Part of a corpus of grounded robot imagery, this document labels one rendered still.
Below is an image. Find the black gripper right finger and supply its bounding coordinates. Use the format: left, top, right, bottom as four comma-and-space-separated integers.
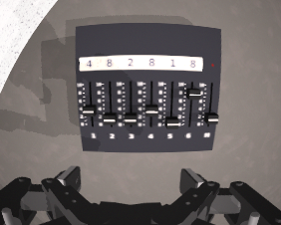
150, 168, 281, 225

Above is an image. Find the black lighting desk with faders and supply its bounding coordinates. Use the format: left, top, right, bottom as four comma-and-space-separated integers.
76, 23, 221, 152

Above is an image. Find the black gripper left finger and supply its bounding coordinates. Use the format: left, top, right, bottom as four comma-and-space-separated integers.
0, 165, 111, 225

